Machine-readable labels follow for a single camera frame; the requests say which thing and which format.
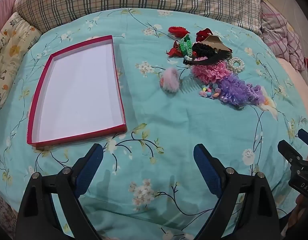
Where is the purple organza scrunchie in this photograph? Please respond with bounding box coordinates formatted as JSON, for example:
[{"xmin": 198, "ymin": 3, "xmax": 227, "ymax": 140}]
[{"xmin": 218, "ymin": 76, "xmax": 263, "ymax": 107}]

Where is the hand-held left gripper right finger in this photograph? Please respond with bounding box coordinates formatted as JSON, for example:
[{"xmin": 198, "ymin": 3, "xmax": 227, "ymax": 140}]
[{"xmin": 193, "ymin": 144, "xmax": 281, "ymax": 240}]

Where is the pastel bead bracelet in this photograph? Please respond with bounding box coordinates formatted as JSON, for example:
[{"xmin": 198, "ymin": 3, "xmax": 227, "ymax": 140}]
[{"xmin": 199, "ymin": 84, "xmax": 221, "ymax": 99}]

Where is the red velvet bow hair clip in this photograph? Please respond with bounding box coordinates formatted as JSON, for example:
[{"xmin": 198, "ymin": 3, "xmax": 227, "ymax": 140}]
[{"xmin": 196, "ymin": 29, "xmax": 214, "ymax": 42}]

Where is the white pearl bracelet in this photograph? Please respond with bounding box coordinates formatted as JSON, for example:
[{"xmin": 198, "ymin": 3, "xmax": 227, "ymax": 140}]
[{"xmin": 228, "ymin": 57, "xmax": 245, "ymax": 73}]

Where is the panda print cushion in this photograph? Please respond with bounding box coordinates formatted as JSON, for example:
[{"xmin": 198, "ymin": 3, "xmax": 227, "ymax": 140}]
[{"xmin": 0, "ymin": 12, "xmax": 42, "ymax": 109}]

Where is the gold hair claw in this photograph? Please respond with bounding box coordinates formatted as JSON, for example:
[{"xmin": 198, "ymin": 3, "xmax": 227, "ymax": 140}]
[{"xmin": 203, "ymin": 35, "xmax": 232, "ymax": 54}]

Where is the green braided headband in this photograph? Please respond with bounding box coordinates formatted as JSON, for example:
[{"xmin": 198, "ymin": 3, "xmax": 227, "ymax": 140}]
[{"xmin": 179, "ymin": 35, "xmax": 193, "ymax": 55}]

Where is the peach blanket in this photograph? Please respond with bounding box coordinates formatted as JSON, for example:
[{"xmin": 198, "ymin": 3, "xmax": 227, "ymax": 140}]
[{"xmin": 277, "ymin": 57, "xmax": 308, "ymax": 130}]

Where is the red fabric flower clip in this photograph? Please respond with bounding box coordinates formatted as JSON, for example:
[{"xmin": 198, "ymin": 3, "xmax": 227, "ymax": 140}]
[{"xmin": 168, "ymin": 26, "xmax": 191, "ymax": 37}]

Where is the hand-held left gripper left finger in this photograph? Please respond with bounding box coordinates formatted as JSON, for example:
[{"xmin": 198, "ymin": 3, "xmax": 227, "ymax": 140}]
[{"xmin": 16, "ymin": 144, "xmax": 104, "ymax": 240}]

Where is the pink fluffy pompom hair tie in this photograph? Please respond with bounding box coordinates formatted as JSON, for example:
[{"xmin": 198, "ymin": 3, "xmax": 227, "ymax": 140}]
[{"xmin": 160, "ymin": 67, "xmax": 181, "ymax": 93}]

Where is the teal floral bedsheet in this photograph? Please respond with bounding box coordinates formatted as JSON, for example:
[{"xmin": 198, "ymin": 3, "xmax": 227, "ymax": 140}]
[{"xmin": 0, "ymin": 7, "xmax": 308, "ymax": 240}]

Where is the pink plaid quilt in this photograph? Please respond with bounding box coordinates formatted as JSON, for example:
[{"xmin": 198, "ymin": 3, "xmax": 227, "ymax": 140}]
[{"xmin": 260, "ymin": 0, "xmax": 307, "ymax": 72}]

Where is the red shallow cardboard box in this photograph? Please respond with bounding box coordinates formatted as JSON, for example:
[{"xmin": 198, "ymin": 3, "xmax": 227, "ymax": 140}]
[{"xmin": 27, "ymin": 35, "xmax": 127, "ymax": 151}]

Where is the clear plastic hair comb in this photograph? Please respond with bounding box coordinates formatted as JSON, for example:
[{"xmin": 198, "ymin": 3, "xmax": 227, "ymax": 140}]
[{"xmin": 180, "ymin": 76, "xmax": 198, "ymax": 94}]

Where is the pink lace flower hair comb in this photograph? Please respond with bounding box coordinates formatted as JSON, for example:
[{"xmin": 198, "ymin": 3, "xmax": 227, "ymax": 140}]
[{"xmin": 183, "ymin": 52, "xmax": 232, "ymax": 84}]

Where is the red glitter bow hair clip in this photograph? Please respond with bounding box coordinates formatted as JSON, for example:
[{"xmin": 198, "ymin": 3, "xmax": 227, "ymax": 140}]
[{"xmin": 166, "ymin": 41, "xmax": 182, "ymax": 58}]

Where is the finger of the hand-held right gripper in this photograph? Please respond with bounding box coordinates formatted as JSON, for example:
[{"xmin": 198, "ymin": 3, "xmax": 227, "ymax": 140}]
[
  {"xmin": 278, "ymin": 140, "xmax": 305, "ymax": 167},
  {"xmin": 298, "ymin": 129, "xmax": 308, "ymax": 145}
]

